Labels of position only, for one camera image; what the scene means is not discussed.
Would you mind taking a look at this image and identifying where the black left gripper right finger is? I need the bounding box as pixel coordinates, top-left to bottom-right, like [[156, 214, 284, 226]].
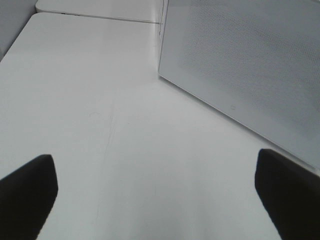
[[254, 149, 320, 240]]

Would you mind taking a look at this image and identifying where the white microwave door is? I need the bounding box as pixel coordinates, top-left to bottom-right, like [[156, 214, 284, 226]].
[[159, 0, 320, 168]]

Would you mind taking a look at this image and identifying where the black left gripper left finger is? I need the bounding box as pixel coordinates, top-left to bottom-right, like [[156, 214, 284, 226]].
[[0, 154, 59, 240]]

